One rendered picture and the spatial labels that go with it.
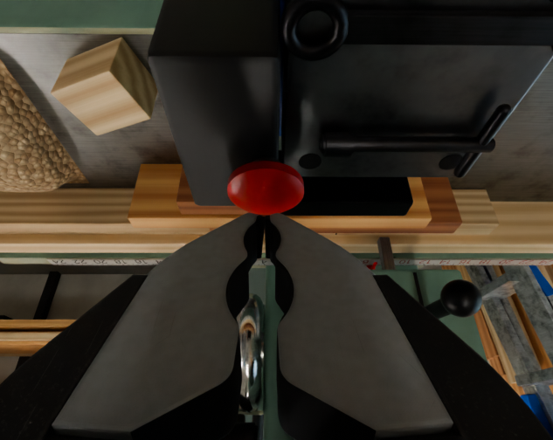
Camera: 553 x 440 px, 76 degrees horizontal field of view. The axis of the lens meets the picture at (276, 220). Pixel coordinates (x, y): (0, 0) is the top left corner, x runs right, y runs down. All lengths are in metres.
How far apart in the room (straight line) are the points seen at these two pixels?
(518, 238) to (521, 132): 0.11
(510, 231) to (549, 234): 0.04
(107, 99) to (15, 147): 0.10
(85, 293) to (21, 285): 0.52
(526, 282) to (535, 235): 0.74
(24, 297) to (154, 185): 3.08
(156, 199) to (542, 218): 0.36
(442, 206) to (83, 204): 0.32
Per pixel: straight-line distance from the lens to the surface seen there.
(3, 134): 0.31
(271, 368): 0.47
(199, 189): 0.16
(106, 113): 0.25
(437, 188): 0.35
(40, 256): 0.41
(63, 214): 0.37
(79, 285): 3.19
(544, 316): 1.14
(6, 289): 3.47
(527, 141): 0.36
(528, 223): 0.42
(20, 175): 0.33
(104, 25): 0.26
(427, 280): 0.27
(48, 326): 2.59
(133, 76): 0.24
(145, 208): 0.30
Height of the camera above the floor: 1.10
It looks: 32 degrees down
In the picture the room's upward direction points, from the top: 180 degrees clockwise
